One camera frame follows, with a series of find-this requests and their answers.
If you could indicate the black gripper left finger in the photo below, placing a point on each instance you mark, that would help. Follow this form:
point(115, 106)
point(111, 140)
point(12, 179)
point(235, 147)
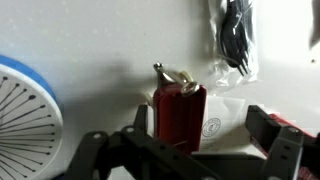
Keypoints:
point(140, 150)

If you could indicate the black plastic fork packet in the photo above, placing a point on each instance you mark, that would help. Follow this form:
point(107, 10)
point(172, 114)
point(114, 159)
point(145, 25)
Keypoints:
point(235, 40)

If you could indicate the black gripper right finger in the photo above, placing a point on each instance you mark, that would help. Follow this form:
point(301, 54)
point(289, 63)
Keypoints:
point(286, 146)

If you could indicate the blue white round container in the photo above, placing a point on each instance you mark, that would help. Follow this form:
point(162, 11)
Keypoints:
point(26, 126)

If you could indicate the white paper napkin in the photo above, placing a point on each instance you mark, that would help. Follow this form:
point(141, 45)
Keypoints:
point(221, 125)

